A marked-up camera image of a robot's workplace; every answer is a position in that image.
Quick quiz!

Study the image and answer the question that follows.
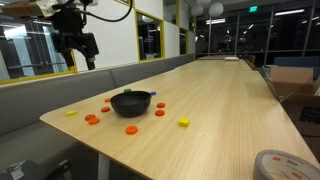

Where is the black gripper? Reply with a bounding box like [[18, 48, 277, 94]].
[[50, 5, 100, 71]]

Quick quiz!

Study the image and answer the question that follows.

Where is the black bowl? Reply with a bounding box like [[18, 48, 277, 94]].
[[109, 90, 153, 119]]

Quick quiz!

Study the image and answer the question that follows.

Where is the grey upholstered bench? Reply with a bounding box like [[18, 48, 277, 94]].
[[0, 53, 197, 180]]

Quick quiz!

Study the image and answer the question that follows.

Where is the narrow yellow framed window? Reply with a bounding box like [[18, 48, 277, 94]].
[[178, 27, 189, 56]]

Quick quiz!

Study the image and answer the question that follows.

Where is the white table leg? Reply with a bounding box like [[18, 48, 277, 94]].
[[97, 152, 111, 180]]

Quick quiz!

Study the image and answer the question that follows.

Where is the black equipment bag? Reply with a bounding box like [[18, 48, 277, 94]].
[[0, 159, 73, 180]]

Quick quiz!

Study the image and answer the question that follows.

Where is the yellow cube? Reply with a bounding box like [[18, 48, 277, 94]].
[[178, 117, 190, 128]]

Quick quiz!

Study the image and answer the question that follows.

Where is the light wooden table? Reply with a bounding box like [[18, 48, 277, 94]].
[[175, 59, 253, 72]]

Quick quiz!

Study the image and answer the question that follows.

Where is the long ceiling light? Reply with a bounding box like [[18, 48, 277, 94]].
[[205, 18, 226, 25], [274, 8, 306, 17]]

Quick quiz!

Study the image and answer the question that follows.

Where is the brown wooden chair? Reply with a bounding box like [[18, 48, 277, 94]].
[[245, 54, 257, 70]]

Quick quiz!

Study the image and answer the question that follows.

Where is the blue sofa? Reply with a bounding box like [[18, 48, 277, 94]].
[[273, 55, 320, 79]]

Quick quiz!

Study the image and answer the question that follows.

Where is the open cardboard box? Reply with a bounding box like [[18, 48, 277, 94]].
[[263, 64, 316, 101]]

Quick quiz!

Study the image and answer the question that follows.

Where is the cardboard box with dark print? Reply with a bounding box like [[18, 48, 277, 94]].
[[279, 76, 320, 138]]

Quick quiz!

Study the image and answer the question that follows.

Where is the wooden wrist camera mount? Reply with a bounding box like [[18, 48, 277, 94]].
[[0, 0, 61, 19]]

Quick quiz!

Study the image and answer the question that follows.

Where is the grey duct tape roll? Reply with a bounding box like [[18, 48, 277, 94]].
[[252, 149, 320, 180]]

